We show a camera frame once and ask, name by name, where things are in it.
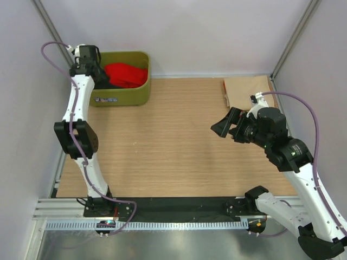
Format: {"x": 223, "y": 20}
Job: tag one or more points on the folded beige t shirt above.
{"x": 238, "y": 89}

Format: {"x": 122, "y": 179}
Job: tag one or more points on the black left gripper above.
{"x": 102, "y": 76}

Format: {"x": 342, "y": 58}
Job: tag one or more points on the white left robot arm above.
{"x": 76, "y": 136}

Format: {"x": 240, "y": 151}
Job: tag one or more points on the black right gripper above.
{"x": 222, "y": 127}

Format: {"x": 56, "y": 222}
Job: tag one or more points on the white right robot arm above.
{"x": 321, "y": 234}

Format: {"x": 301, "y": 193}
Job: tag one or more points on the olive green plastic bin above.
{"x": 116, "y": 96}

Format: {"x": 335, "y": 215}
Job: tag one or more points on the red t shirt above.
{"x": 126, "y": 76}

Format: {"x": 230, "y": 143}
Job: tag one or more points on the slotted grey cable duct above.
{"x": 99, "y": 225}

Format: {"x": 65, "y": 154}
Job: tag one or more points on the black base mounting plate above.
{"x": 165, "y": 209}

